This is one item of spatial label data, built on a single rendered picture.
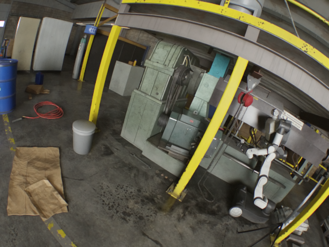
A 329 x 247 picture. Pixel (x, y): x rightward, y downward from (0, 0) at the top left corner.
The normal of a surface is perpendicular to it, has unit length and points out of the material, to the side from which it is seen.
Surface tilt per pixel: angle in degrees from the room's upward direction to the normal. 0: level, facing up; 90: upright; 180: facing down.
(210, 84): 90
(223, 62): 90
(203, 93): 90
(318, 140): 78
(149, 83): 90
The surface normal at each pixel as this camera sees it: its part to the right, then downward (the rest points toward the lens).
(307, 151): -0.45, 0.18
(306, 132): -0.37, 0.00
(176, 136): -0.14, 0.32
